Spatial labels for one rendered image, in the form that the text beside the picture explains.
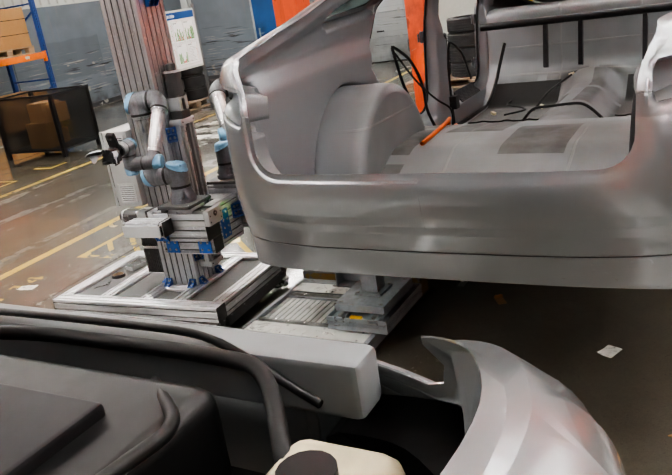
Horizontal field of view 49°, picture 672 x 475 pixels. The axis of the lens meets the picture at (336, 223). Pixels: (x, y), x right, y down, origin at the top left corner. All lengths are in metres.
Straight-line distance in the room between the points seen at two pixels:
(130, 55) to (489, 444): 4.04
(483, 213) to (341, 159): 1.14
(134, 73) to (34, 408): 3.46
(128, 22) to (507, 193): 2.66
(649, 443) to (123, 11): 3.38
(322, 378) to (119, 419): 0.28
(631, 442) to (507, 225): 1.14
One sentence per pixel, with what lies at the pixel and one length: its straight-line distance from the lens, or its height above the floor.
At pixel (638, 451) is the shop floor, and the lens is 3.15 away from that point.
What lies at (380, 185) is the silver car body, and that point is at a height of 1.18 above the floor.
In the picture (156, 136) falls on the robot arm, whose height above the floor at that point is 1.24.
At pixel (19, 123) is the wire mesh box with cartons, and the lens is 12.46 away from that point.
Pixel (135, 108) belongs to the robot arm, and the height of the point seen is 1.38.
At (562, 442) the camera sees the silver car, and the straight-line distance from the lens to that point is 0.51.
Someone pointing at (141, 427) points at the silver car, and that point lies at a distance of 1.00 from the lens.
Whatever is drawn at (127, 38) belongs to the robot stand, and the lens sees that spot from 4.41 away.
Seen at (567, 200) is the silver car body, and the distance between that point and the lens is 2.36.
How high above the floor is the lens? 1.84
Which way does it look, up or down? 18 degrees down
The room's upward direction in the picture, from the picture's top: 9 degrees counter-clockwise
